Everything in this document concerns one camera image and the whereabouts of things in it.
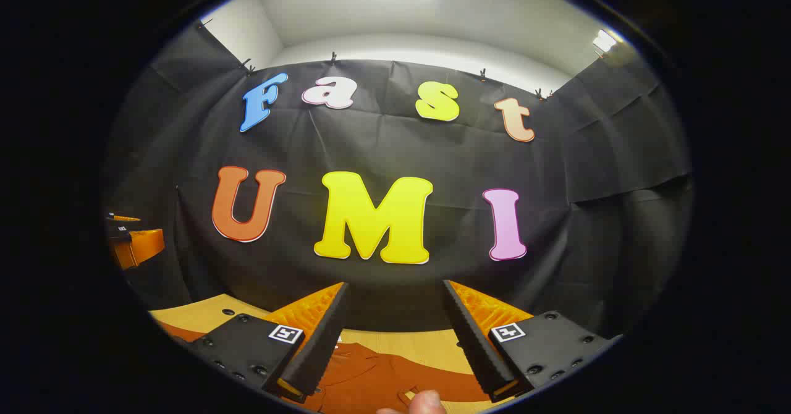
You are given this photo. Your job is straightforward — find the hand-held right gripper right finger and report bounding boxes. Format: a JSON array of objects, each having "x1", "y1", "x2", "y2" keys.
[{"x1": 442, "y1": 279, "x2": 624, "y2": 403}]

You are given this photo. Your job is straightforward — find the black backdrop cloth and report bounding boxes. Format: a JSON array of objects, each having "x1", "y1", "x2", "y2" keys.
[{"x1": 102, "y1": 22, "x2": 696, "y2": 340}]

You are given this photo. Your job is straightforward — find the ceiling light panel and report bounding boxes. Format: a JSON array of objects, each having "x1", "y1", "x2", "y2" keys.
[{"x1": 592, "y1": 29, "x2": 620, "y2": 54}]

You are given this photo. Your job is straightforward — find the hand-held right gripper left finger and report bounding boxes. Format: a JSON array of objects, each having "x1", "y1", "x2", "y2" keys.
[{"x1": 176, "y1": 281, "x2": 351, "y2": 404}]

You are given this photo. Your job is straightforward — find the orange garment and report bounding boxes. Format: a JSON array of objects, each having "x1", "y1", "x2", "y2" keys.
[{"x1": 154, "y1": 320, "x2": 495, "y2": 414}]

